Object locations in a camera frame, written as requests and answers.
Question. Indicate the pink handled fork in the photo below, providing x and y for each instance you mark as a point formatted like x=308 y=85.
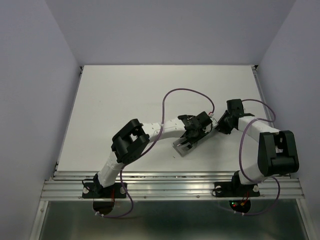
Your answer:
x=187 y=147

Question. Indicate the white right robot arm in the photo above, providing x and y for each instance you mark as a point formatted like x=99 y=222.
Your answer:
x=277 y=151

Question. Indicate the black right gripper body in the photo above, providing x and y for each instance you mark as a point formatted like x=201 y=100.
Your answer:
x=230 y=114

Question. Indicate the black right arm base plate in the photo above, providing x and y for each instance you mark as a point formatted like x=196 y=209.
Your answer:
x=226 y=189

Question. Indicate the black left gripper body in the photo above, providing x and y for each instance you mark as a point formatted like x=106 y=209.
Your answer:
x=199 y=132

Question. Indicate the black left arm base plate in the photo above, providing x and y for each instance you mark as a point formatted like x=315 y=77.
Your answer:
x=115 y=191

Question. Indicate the aluminium mounting rail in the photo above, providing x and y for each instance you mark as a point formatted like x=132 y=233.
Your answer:
x=165 y=186

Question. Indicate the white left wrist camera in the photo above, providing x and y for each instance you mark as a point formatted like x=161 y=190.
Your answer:
x=214 y=122

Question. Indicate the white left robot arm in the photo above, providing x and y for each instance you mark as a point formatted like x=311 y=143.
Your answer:
x=128 y=144

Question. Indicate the grey cloth napkin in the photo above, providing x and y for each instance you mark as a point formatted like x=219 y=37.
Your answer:
x=208 y=134

